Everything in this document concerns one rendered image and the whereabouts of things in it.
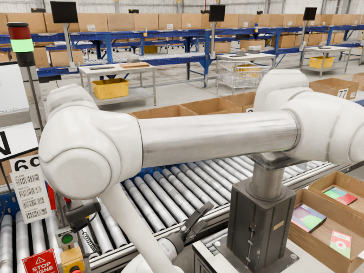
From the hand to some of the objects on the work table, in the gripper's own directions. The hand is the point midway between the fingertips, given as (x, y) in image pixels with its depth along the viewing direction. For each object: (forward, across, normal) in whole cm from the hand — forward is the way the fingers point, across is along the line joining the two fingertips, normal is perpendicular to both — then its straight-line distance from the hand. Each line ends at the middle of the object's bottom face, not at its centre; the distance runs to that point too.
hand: (206, 214), depth 110 cm
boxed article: (+39, -10, -47) cm, 62 cm away
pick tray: (+41, -13, -38) cm, 58 cm away
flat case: (+43, -15, -30) cm, 54 cm away
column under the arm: (+11, -15, -22) cm, 29 cm away
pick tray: (+71, -15, -46) cm, 86 cm away
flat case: (+73, -18, -37) cm, 84 cm away
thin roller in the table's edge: (+13, -22, -7) cm, 26 cm away
